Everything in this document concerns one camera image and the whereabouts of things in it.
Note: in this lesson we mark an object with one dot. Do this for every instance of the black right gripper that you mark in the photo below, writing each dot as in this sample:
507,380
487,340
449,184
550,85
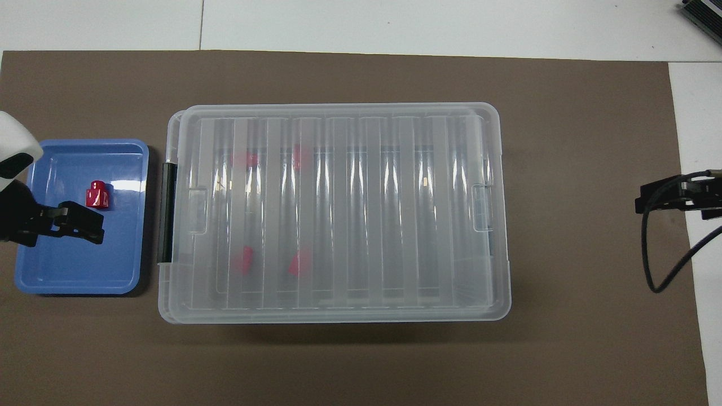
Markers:
696,192

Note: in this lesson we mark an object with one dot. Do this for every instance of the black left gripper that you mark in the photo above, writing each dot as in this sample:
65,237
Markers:
22,211

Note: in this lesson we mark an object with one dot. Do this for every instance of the red block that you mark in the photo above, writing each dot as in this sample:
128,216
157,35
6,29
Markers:
245,260
97,195
301,156
245,159
299,263

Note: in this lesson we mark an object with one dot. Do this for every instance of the clear ribbed plastic lid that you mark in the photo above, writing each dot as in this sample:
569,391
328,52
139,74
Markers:
366,225

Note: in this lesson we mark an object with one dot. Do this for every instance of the blue plastic tray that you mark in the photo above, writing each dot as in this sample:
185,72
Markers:
84,265

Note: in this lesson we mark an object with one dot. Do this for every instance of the clear plastic storage box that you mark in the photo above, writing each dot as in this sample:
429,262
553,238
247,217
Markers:
163,287

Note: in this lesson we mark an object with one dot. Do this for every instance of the grey finned device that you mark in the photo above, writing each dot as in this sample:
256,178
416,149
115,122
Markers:
705,14

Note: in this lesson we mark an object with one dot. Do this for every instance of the brown paper mat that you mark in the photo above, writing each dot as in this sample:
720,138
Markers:
395,366

